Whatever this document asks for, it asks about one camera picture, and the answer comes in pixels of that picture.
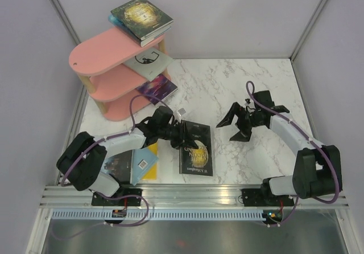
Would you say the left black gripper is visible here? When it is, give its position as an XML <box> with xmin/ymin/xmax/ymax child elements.
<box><xmin>159</xmin><ymin>121</ymin><xmax>198</xmax><ymax>151</ymax></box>

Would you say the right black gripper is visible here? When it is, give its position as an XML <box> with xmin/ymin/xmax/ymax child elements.
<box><xmin>217</xmin><ymin>103</ymin><xmax>263</xmax><ymax>143</ymax></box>

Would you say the black moon sixpence book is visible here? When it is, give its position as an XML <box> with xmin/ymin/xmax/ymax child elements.
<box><xmin>179</xmin><ymin>120</ymin><xmax>213</xmax><ymax>177</ymax></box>

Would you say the light blue book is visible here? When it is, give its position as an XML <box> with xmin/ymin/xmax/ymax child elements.
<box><xmin>130</xmin><ymin>148</ymin><xmax>158</xmax><ymax>186</ymax></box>

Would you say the purple Robinson Crusoe book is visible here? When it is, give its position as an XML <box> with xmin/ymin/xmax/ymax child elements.
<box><xmin>136</xmin><ymin>74</ymin><xmax>178</xmax><ymax>105</ymax></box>

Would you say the pale grey-green book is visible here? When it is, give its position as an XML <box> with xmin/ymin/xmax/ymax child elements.
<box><xmin>123</xmin><ymin>47</ymin><xmax>173</xmax><ymax>81</ymax></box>

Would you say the green forest cover book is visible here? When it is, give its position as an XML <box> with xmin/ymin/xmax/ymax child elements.
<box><xmin>110</xmin><ymin>0</ymin><xmax>173</xmax><ymax>40</ymax></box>

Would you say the teal ocean cover book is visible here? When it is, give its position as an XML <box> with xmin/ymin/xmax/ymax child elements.
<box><xmin>108</xmin><ymin>14</ymin><xmax>171</xmax><ymax>47</ymax></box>

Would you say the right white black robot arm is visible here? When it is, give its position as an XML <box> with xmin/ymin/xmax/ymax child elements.
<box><xmin>217</xmin><ymin>91</ymin><xmax>342</xmax><ymax>205</ymax></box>

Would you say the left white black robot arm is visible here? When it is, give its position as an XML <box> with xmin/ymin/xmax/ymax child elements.
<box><xmin>56</xmin><ymin>106</ymin><xmax>198</xmax><ymax>206</ymax></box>

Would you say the dark blue Wuthering Heights book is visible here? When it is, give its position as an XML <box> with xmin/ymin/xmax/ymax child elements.
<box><xmin>101</xmin><ymin>150</ymin><xmax>133</xmax><ymax>185</ymax></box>

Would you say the pink three-tier wooden shelf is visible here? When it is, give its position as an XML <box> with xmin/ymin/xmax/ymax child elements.
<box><xmin>69</xmin><ymin>27</ymin><xmax>166</xmax><ymax>121</ymax></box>

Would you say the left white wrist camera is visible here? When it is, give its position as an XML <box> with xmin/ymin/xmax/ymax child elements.
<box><xmin>176</xmin><ymin>108</ymin><xmax>186</xmax><ymax>121</ymax></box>

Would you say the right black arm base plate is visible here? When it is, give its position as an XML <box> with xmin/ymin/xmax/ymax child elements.
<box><xmin>241</xmin><ymin>189</ymin><xmax>295</xmax><ymax>207</ymax></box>

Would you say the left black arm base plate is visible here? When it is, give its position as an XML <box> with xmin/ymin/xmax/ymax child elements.
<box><xmin>91</xmin><ymin>188</ymin><xmax>143</xmax><ymax>208</ymax></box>

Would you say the aluminium mounting rail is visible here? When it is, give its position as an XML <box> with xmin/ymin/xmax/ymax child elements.
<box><xmin>42</xmin><ymin>179</ymin><xmax>350</xmax><ymax>211</ymax></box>

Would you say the white slotted cable duct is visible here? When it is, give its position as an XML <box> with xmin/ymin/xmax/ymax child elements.
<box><xmin>52</xmin><ymin>208</ymin><xmax>266</xmax><ymax>221</ymax></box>

